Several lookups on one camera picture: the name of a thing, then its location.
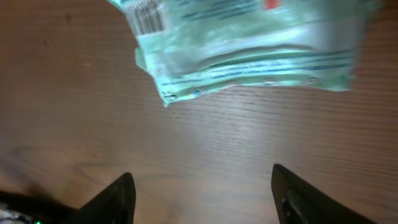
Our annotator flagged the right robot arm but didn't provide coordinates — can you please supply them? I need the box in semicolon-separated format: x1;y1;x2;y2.
1;164;374;224

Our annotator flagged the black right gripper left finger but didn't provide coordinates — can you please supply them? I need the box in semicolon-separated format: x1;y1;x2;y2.
61;172;136;224

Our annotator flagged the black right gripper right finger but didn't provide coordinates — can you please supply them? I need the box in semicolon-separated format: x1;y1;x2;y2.
271;164;376;224

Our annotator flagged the teal candy wrapper packet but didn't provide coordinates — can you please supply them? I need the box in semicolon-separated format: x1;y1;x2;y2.
111;0;381;105

